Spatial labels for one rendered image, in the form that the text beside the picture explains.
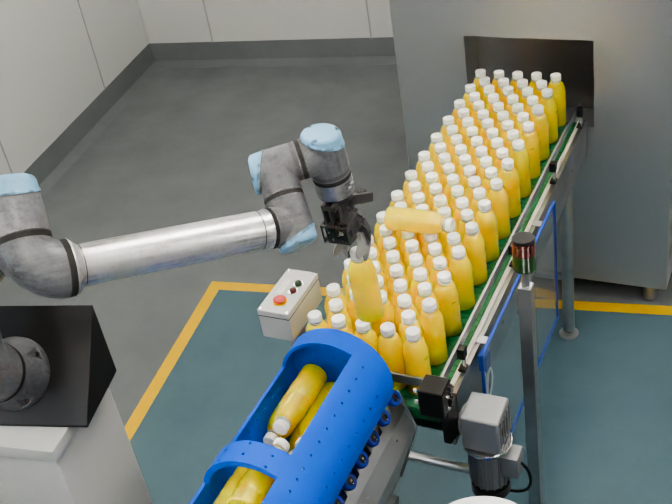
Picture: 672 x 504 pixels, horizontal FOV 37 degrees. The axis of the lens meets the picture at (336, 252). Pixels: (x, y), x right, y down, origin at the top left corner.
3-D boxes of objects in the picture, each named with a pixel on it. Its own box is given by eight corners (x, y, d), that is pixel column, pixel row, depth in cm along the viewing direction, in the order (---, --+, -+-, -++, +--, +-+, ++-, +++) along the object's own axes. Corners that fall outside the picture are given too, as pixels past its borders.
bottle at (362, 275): (378, 301, 259) (366, 243, 249) (388, 316, 254) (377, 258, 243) (353, 311, 258) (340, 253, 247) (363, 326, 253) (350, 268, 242)
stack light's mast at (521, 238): (511, 290, 274) (508, 242, 265) (517, 277, 278) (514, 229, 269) (533, 293, 271) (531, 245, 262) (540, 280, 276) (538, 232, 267)
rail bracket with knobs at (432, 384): (413, 417, 268) (409, 389, 262) (423, 399, 273) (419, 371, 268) (448, 425, 264) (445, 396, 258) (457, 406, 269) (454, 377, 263)
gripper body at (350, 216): (323, 244, 237) (312, 204, 230) (339, 222, 243) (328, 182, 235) (352, 248, 233) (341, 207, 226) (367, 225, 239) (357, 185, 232)
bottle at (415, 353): (402, 390, 277) (394, 339, 267) (417, 375, 281) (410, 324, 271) (423, 399, 273) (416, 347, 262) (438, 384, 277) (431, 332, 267)
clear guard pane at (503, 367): (491, 476, 305) (481, 356, 278) (556, 316, 361) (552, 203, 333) (493, 476, 305) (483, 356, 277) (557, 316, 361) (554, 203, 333)
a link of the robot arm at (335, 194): (323, 163, 233) (360, 166, 229) (327, 180, 236) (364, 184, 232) (306, 186, 228) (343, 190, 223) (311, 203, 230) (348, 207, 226)
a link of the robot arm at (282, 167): (257, 198, 217) (311, 180, 218) (241, 149, 220) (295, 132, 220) (260, 209, 226) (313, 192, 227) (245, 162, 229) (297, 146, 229)
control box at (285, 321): (263, 336, 290) (256, 308, 284) (293, 294, 304) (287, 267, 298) (293, 342, 286) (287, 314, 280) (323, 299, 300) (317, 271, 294)
